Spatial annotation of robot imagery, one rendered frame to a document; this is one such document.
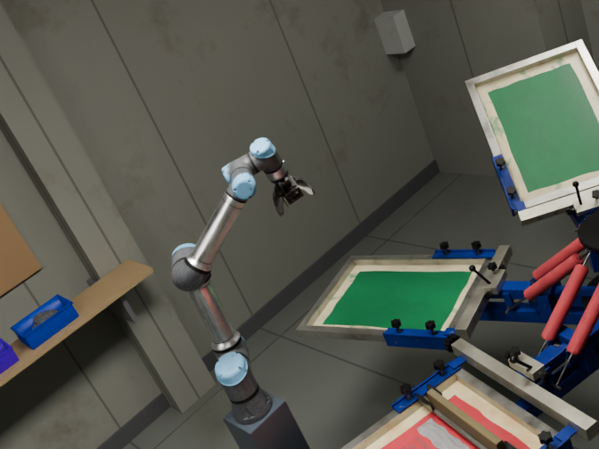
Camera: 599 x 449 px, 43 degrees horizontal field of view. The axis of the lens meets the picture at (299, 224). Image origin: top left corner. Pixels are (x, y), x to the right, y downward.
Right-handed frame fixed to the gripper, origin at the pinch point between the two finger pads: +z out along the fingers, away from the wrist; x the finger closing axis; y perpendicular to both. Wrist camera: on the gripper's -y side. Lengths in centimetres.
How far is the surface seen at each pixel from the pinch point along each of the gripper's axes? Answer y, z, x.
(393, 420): 62, 59, -15
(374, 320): 2, 89, 1
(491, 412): 80, 60, 16
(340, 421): -25, 195, -45
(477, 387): 69, 61, 17
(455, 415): 79, 48, 4
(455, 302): 18, 88, 35
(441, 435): 78, 58, -3
